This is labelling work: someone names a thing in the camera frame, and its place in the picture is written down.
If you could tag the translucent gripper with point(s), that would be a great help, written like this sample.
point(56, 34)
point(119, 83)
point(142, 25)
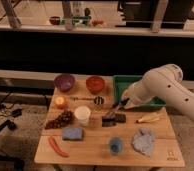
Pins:
point(126, 102)

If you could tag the black handled brush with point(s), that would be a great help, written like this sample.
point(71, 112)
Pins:
point(108, 120)

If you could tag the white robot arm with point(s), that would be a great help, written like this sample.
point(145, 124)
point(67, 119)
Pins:
point(165, 83)

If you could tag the green plastic tray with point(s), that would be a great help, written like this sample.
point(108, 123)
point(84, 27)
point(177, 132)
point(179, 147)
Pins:
point(121, 83)

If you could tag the black sponge block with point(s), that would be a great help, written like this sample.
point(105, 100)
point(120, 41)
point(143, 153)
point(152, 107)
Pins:
point(120, 118)

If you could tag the metal measuring spoon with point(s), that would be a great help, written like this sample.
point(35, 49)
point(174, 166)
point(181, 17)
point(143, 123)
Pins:
point(98, 100)

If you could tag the yellow banana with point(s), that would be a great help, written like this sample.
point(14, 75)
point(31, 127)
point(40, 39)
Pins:
point(148, 118)

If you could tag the blue crumpled cloth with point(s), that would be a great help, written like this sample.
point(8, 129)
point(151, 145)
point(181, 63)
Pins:
point(143, 141)

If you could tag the blue cup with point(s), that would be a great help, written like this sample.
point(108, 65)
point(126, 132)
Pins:
point(115, 145)

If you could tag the white cup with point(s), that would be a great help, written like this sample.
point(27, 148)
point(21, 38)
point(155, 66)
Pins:
point(82, 114)

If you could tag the wooden folding table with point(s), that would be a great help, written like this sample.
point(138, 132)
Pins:
point(93, 149)

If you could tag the bunch of dark grapes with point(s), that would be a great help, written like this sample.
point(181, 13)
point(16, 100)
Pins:
point(65, 118)

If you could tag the blue sponge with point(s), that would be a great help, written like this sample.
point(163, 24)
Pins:
point(72, 133)

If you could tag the purple bowl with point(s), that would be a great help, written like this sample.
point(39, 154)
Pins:
point(64, 82)

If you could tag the orange fruit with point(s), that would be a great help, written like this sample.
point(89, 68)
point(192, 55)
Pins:
point(61, 102)

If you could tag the red chili pepper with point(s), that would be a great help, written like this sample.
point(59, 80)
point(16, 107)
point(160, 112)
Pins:
point(56, 148)

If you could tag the green background object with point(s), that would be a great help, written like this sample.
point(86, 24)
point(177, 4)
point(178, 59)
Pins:
point(75, 20)

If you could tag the dark red background bowl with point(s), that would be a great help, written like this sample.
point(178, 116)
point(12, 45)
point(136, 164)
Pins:
point(54, 20)

